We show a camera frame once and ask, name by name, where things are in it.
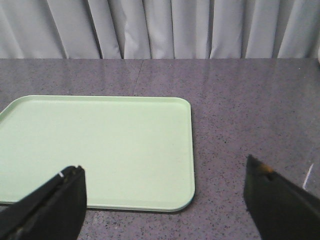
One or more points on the grey pleated curtain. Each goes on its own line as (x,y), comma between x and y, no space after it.
(159,29)

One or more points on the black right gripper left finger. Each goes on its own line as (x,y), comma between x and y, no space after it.
(54,211)

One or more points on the light green rectangular tray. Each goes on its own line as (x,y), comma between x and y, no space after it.
(137,152)

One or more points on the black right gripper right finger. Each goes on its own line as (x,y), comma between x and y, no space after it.
(280,209)

